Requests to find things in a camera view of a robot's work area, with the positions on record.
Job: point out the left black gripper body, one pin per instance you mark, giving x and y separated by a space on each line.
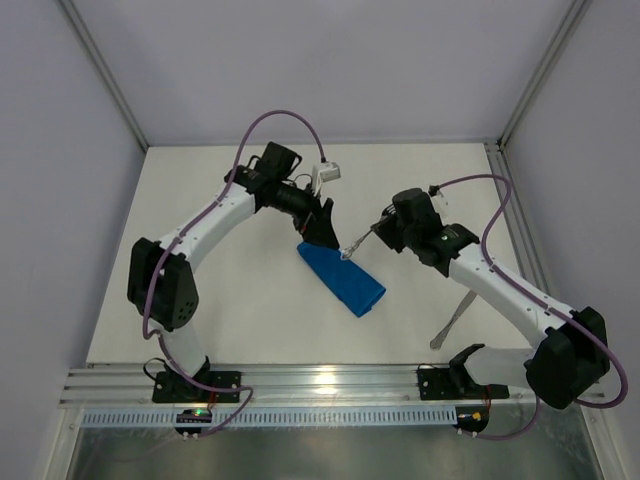
314 220

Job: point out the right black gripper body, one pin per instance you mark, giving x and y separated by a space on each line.
382 228

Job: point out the silver fork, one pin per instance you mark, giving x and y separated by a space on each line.
347 252

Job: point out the blue satin napkin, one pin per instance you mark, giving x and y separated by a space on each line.
348 282

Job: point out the silver table knife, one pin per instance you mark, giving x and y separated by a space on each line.
465 303

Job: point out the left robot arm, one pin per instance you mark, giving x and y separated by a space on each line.
161 283

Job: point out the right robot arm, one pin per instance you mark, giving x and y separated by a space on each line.
564 357

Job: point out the right controller board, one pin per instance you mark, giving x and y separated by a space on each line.
471 421

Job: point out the controller board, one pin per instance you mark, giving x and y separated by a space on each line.
471 421
193 422

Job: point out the left controller board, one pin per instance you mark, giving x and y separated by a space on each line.
193 422

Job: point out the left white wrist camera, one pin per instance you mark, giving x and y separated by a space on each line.
323 173

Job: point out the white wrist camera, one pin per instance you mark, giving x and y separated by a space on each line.
438 199
323 173

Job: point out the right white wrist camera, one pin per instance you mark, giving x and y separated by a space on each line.
438 199

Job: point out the right aluminium side rail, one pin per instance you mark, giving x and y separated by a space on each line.
528 259

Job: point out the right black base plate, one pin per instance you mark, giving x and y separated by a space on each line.
435 382

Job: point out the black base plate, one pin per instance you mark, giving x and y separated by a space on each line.
435 382
170 387

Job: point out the slotted grey cable duct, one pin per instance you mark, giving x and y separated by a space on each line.
271 417

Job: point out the aluminium front rail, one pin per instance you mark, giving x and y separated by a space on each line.
127 385

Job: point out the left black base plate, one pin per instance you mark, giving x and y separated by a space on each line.
170 387

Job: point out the right aluminium frame post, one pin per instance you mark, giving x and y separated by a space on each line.
562 35

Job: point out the aluminium frame post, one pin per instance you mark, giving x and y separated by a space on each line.
91 49
562 35

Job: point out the left aluminium frame post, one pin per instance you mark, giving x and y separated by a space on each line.
91 49

